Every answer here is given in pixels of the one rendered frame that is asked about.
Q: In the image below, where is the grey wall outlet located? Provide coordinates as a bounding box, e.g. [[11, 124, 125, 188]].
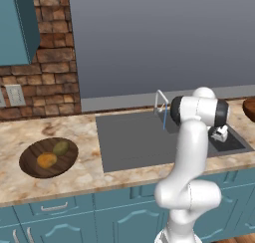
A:
[[4, 84, 27, 108]]

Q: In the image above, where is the teal wall cupboard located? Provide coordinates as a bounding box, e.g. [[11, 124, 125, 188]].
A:
[[0, 0, 42, 67]]

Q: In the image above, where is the green-brown potato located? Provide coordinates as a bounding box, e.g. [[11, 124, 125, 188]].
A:
[[52, 140, 71, 157]]

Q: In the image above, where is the silver sink faucet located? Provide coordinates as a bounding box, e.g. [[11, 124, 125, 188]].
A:
[[152, 89, 170, 116]]

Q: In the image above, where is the silver drawer handle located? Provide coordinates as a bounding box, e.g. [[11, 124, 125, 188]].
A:
[[40, 201, 70, 212]]

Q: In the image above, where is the teal cupboard door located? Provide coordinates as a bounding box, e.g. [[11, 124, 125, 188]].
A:
[[21, 210, 100, 243], [94, 201, 168, 243], [193, 182, 255, 243], [0, 223, 28, 243]]

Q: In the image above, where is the silver cupboard door handle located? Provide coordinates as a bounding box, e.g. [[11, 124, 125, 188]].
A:
[[12, 228, 21, 243], [26, 226, 36, 243]]

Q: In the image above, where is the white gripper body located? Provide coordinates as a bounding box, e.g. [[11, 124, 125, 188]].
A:
[[210, 124, 230, 143]]

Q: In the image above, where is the orange-yellow pear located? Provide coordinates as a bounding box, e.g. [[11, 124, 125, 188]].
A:
[[36, 152, 59, 169]]

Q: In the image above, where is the dark grey sink basin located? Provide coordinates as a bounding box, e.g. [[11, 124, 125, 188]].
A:
[[95, 109, 255, 174]]

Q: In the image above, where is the teal sink front panel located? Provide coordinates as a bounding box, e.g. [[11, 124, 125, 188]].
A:
[[93, 168, 255, 206]]

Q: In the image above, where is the blue water stream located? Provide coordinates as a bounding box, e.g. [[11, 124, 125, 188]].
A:
[[161, 104, 167, 130]]

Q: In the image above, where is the dark wooden bowl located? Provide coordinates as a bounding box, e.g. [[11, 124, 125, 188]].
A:
[[241, 97, 255, 123], [18, 136, 80, 180]]

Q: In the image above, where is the teal drawer front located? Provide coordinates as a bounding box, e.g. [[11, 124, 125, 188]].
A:
[[12, 193, 97, 224], [0, 205, 21, 229]]

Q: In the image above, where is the grey window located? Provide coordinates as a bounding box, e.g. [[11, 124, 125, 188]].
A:
[[67, 0, 255, 114]]

